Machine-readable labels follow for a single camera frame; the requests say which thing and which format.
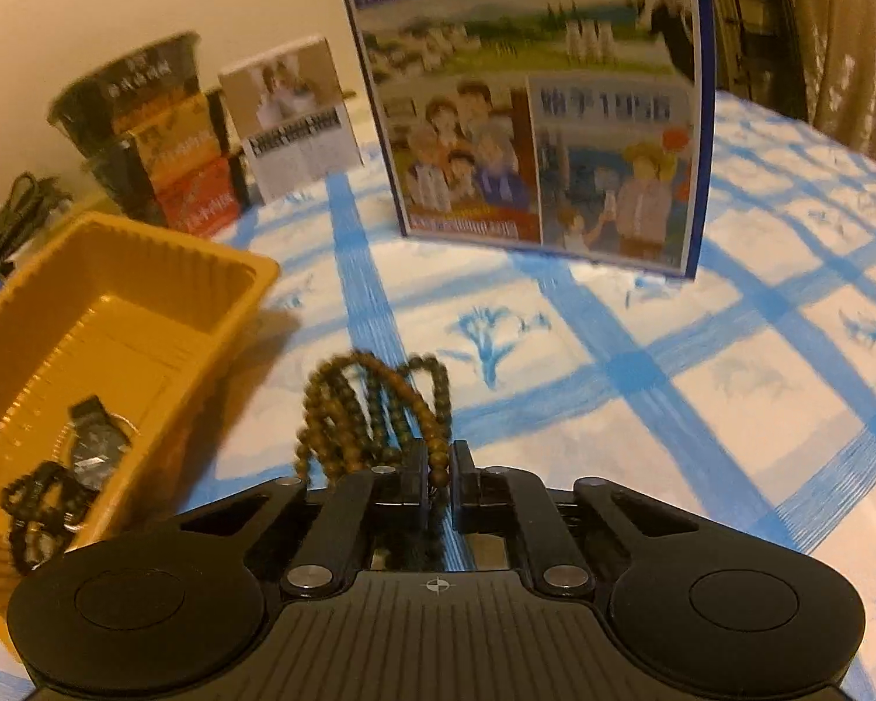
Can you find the blue illustrated milk carton box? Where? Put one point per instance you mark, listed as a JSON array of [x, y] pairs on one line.
[[525, 124]]

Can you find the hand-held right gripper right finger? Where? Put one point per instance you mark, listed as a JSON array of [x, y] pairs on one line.
[[466, 478]]

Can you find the white photo printed box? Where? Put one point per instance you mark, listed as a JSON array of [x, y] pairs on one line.
[[292, 117]]

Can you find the black instant noodle bowl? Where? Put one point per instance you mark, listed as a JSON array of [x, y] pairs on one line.
[[131, 87]]

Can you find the black metal rack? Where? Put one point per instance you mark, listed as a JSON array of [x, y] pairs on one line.
[[755, 22]]

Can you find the beige patterned curtain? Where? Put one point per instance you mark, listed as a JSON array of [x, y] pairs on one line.
[[858, 51]]

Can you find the blue checked white cloth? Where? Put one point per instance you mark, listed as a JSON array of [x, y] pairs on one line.
[[701, 380]]

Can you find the yellow plastic tray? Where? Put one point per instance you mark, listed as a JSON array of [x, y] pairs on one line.
[[139, 307]]

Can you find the red label noodle bowl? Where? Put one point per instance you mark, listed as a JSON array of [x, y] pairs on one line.
[[204, 197]]

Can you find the orange label noodle bowl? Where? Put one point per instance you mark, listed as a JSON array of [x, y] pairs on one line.
[[168, 142]]

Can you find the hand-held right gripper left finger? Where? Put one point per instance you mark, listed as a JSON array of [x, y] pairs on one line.
[[417, 471]]

